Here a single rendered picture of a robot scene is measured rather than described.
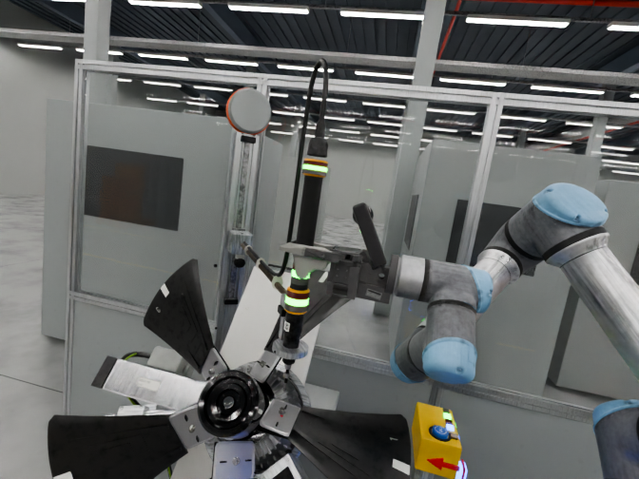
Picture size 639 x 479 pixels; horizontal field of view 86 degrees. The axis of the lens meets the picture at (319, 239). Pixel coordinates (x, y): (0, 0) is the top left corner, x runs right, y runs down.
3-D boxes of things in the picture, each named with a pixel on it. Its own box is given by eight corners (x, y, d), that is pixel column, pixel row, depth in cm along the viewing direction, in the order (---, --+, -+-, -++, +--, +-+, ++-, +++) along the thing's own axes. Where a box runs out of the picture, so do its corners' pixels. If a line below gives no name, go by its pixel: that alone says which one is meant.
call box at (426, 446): (410, 432, 102) (416, 400, 101) (445, 442, 101) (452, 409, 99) (413, 473, 87) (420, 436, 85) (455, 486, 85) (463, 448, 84)
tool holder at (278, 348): (265, 338, 70) (271, 293, 69) (298, 337, 73) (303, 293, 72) (277, 361, 62) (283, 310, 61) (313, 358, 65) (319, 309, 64)
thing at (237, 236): (226, 250, 126) (228, 227, 125) (245, 251, 129) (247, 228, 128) (230, 257, 117) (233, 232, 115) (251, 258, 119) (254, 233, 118)
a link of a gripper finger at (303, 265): (273, 276, 60) (324, 284, 60) (278, 243, 59) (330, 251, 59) (276, 272, 63) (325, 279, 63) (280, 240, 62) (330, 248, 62)
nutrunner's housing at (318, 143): (276, 357, 68) (307, 121, 61) (294, 356, 70) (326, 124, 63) (281, 368, 65) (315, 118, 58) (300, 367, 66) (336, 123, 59)
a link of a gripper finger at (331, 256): (302, 258, 58) (354, 265, 58) (304, 249, 58) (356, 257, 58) (305, 253, 63) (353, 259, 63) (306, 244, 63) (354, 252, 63)
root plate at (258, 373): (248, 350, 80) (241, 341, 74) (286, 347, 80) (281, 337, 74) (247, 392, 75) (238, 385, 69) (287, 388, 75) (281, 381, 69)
